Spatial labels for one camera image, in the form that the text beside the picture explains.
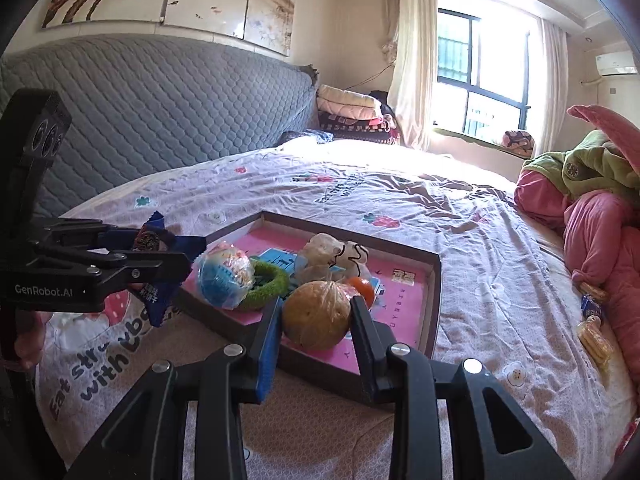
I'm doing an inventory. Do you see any blue cookie snack packet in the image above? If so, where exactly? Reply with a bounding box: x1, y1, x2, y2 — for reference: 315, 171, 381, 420
131, 211, 178, 327

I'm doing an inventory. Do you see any green knitted ring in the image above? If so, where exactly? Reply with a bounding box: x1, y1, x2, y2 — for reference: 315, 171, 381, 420
236, 258, 292, 312

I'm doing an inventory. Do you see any orange tangerine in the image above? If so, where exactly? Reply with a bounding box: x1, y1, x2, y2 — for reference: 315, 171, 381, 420
346, 276, 375, 309

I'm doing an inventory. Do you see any brown bun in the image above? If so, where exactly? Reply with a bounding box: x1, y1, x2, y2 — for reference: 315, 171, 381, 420
282, 281, 350, 351

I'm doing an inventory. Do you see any person's hand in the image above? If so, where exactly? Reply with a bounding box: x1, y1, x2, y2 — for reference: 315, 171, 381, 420
14, 311, 52, 370

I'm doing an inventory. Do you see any grey quilted headboard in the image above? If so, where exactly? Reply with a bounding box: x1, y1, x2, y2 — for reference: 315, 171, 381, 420
1, 35, 318, 217

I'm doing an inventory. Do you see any pink floral bed sheet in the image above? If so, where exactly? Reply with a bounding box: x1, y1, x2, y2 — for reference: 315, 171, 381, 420
36, 139, 637, 479

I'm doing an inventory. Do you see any yellow wrapped snack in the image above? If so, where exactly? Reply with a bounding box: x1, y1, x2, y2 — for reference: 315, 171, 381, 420
577, 315, 614, 372

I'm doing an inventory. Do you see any blue wrapped candy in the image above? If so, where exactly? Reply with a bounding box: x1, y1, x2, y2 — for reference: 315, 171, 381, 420
580, 294, 604, 324

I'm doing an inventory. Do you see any dark shallow cardboard box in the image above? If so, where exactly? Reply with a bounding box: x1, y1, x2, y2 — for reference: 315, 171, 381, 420
172, 209, 444, 411

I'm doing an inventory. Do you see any pink crumpled duvet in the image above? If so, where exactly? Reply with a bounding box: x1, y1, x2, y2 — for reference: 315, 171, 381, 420
514, 170, 639, 384

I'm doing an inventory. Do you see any green blanket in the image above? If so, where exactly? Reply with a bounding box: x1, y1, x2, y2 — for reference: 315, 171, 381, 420
522, 130, 639, 207

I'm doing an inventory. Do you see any small bundle on windowsill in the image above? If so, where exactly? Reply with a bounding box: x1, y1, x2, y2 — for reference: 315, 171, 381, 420
501, 130, 535, 158

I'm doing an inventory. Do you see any folded blankets stack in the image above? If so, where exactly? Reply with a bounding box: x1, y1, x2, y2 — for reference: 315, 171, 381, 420
316, 84, 400, 144

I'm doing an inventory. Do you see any pink pillow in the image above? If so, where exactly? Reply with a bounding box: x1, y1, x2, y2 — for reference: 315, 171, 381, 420
566, 104, 640, 172

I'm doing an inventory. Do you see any white left curtain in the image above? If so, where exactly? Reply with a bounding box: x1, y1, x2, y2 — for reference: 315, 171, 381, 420
383, 0, 438, 151

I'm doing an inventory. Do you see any white curtain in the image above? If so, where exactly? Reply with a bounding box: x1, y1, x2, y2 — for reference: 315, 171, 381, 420
527, 18, 570, 156
383, 0, 438, 151

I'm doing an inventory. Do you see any white air conditioner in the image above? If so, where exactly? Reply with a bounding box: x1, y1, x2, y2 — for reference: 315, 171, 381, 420
596, 51, 638, 77

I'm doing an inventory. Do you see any white right curtain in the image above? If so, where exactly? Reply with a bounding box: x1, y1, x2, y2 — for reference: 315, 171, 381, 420
527, 18, 570, 156

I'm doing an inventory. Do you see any window with dark frame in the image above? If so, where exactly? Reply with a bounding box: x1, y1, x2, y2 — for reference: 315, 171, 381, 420
434, 8, 529, 144

